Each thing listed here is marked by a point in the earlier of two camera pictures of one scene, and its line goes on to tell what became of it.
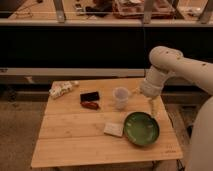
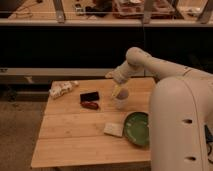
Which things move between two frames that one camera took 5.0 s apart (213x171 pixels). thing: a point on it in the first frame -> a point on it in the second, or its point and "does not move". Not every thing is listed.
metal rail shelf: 45,76 does not move
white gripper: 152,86 -> 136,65
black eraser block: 88,97 does not move
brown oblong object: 90,105 does not move
